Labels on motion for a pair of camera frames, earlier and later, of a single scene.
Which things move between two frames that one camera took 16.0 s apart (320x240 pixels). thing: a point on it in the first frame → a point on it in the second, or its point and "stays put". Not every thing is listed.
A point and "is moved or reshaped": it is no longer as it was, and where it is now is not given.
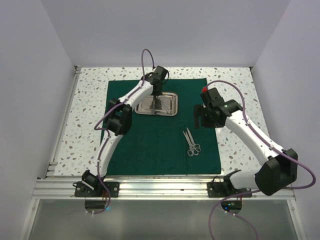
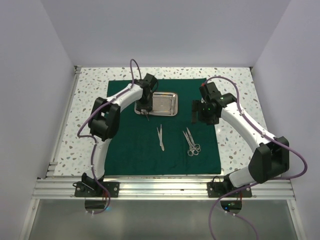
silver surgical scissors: [191, 152] stays put
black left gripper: [159, 93] → [149, 105]
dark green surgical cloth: [165, 145] stays put
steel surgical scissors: [196, 146] stays put
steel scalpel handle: [152, 107] is moved or reshaped
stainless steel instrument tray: [165, 104] stays put
